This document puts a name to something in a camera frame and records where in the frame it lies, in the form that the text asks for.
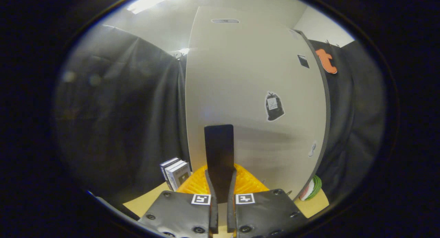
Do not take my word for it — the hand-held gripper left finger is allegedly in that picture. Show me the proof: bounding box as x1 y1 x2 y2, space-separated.
137 125 219 238

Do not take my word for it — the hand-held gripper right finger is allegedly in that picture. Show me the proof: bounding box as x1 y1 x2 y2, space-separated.
219 125 310 238

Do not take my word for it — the white shoe cabinet door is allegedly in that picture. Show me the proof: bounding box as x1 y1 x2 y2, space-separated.
185 6 327 201

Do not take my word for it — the grey cover book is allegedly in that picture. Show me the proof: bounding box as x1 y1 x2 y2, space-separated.
169 162 191 191

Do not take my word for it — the blue white book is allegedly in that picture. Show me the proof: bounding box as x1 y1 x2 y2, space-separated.
159 157 181 187

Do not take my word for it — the green red striped object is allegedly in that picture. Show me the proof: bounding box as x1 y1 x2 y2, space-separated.
299 175 322 201

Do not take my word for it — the black backdrop cloth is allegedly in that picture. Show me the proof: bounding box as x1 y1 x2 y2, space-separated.
53 23 387 206

